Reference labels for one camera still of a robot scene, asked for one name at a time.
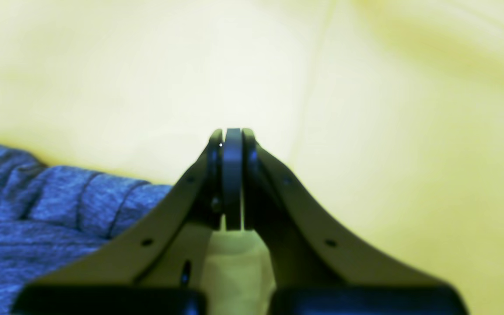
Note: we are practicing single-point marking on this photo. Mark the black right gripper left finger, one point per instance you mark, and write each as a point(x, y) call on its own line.
point(155, 267)

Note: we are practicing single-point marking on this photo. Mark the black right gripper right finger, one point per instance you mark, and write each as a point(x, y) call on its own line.
point(320, 267)

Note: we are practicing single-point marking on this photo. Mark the grey long sleeve shirt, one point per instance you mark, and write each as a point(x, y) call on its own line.
point(51, 216)

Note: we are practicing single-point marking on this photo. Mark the yellow table cloth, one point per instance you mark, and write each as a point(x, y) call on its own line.
point(391, 112)

